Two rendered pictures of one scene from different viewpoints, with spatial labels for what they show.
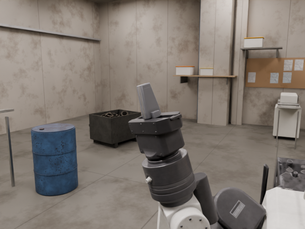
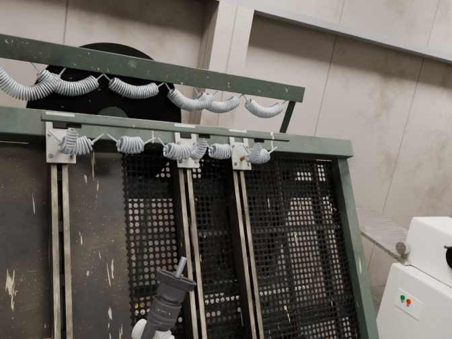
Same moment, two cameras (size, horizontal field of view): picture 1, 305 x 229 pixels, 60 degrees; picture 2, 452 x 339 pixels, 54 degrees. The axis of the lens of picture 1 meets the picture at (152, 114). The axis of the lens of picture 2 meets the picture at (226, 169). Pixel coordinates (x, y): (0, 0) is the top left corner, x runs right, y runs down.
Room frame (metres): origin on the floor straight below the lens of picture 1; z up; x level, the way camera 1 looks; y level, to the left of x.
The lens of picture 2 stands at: (1.27, -0.94, 2.21)
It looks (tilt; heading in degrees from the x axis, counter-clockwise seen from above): 12 degrees down; 126
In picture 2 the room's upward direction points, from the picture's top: 10 degrees clockwise
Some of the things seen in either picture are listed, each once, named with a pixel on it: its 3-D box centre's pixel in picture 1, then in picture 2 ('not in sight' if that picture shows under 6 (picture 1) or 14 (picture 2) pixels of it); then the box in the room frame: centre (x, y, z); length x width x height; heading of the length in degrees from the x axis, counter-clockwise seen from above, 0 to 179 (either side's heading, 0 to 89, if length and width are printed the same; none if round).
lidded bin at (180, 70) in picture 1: (184, 70); not in sight; (8.34, -1.02, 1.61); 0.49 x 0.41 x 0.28; 63
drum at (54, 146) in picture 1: (55, 157); not in sight; (3.56, 1.36, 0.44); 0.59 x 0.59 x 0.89
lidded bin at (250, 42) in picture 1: (253, 43); not in sight; (7.47, -2.78, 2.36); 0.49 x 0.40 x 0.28; 63
